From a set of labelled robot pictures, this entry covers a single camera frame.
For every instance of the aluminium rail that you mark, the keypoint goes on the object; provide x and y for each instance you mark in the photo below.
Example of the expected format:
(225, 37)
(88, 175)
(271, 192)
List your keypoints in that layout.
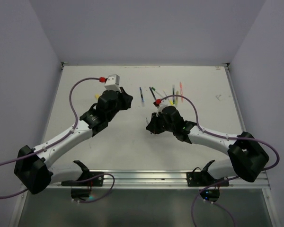
(173, 179)

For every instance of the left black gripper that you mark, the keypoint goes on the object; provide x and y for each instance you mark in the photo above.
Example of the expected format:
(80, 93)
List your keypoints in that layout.
(126, 98)

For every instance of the blue pen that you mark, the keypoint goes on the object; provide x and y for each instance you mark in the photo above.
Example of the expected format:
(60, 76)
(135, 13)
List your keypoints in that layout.
(141, 95)

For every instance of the orange highlighter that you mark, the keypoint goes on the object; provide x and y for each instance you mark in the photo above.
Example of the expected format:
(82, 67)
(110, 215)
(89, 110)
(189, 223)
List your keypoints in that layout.
(181, 91)

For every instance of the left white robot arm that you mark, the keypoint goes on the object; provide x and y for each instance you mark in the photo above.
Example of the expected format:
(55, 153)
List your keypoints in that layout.
(35, 166)

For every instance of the dark green clear highlighter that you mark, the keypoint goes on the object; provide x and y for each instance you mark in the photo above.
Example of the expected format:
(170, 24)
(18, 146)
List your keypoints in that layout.
(173, 93)

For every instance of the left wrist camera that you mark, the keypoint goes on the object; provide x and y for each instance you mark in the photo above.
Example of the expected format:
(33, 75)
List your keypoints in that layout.
(112, 83)

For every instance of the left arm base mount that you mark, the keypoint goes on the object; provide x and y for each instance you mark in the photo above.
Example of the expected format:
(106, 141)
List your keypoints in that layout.
(80, 176)

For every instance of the green capped white marker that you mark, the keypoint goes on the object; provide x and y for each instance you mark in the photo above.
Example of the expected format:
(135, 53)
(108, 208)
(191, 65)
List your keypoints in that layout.
(157, 92)

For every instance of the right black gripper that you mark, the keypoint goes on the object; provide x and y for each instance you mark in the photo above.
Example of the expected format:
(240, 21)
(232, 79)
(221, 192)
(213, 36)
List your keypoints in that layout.
(153, 126)

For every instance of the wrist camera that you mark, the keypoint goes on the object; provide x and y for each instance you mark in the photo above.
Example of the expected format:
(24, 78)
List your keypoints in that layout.
(112, 83)
(161, 104)

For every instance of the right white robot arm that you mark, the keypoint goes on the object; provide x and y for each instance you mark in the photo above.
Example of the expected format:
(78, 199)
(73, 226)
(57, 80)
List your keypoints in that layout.
(246, 158)

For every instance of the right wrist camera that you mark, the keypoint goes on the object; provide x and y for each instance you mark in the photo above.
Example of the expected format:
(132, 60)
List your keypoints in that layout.
(161, 104)

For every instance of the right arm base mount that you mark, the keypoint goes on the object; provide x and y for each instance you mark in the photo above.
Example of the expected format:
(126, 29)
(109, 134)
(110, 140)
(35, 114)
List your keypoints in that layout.
(201, 178)

